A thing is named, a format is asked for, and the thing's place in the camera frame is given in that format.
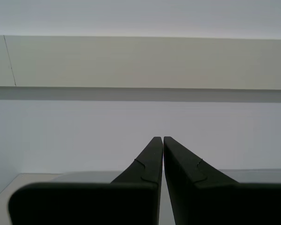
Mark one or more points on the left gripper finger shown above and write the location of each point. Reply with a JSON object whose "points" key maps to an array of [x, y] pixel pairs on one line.
{"points": [[224, 206], [84, 204]]}

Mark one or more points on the beige wall rail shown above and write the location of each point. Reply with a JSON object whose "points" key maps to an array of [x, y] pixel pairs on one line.
{"points": [[140, 62]]}

